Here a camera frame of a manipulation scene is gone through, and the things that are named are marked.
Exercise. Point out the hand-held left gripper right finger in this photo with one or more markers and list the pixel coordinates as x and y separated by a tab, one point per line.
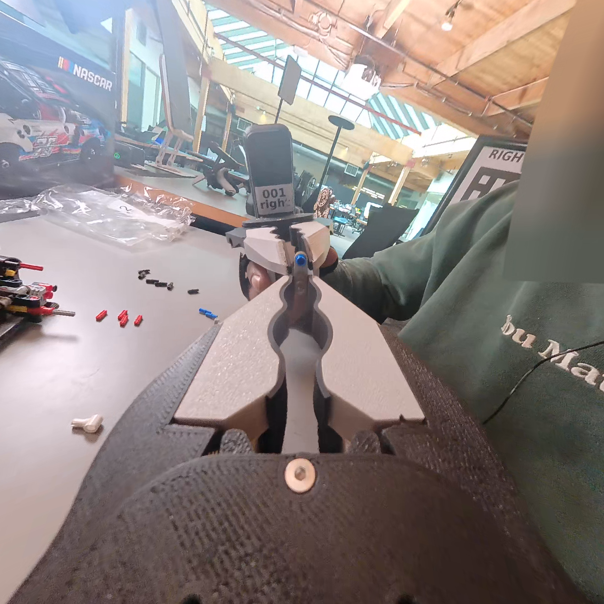
373	377

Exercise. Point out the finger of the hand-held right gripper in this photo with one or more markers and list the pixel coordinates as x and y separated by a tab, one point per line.
316	240
264	247

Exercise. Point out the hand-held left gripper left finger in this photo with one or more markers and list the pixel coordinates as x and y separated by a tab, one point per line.
226	377

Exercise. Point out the grey brick connector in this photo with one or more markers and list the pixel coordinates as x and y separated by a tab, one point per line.
301	297

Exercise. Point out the black toy set box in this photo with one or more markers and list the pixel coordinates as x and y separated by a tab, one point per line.
47	118

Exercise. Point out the person's right hand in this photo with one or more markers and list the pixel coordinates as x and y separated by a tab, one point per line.
257	281

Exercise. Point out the black exercise machine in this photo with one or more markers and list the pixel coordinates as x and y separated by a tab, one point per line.
222	174

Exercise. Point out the black round-top pole stand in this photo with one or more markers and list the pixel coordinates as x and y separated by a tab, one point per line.
340	123

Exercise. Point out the black sign on pole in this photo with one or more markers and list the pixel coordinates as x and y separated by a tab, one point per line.
289	80

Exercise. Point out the wooden background desk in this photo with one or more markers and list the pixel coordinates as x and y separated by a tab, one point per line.
188	188

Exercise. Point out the white ceiling projector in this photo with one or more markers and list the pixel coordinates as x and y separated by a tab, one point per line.
365	78

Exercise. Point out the wooden easel with black panel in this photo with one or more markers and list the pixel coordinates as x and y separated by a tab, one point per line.
177	71

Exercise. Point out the white tube connector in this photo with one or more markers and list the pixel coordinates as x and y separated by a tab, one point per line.
89	423

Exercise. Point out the clear plastic bag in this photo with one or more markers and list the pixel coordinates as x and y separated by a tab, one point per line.
118	217

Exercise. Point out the black framed marker sign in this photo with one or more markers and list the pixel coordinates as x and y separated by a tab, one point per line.
472	188

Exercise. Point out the person's green sweatshirt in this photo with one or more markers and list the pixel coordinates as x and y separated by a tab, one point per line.
542	472

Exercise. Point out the toy brick car chassis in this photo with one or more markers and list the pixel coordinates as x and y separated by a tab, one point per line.
23	292

